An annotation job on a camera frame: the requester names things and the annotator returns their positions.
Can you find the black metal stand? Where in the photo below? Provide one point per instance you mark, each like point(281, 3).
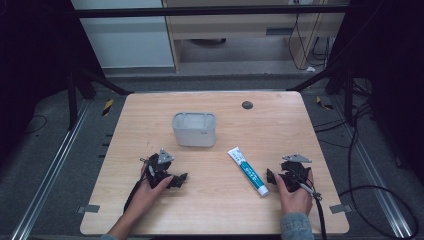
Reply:
point(75, 93)
point(346, 86)

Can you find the black curtain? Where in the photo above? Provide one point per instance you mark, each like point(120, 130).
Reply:
point(396, 83)
point(33, 66)

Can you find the yellow and black floor tape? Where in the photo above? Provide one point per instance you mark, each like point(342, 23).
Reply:
point(107, 107)
point(324, 104)

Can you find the grey table grommet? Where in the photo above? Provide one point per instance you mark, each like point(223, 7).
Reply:
point(247, 105)

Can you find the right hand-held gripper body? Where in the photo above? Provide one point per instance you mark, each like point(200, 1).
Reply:
point(294, 171)

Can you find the white and teal toothpaste tube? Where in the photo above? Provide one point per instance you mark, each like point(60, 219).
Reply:
point(248, 171)

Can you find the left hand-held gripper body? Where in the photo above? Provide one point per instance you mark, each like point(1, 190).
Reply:
point(159, 168)

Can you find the person's left hand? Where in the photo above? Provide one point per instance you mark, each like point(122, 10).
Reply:
point(146, 198)

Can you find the grey tape strip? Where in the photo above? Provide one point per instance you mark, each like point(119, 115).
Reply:
point(340, 208)
point(89, 209)

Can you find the person's right hand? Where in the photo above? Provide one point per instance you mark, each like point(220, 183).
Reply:
point(296, 201)

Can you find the black horizontal frame bar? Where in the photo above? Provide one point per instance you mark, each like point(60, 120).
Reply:
point(206, 11)

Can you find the grey plastic container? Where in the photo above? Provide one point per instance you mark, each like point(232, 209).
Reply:
point(195, 135)

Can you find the white cabinet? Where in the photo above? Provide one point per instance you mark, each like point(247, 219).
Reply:
point(126, 43)

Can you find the light wooden desk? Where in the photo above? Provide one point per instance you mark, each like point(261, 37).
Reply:
point(240, 28)

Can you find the aluminium floor rail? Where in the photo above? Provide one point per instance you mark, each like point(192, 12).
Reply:
point(50, 173)
point(373, 170)

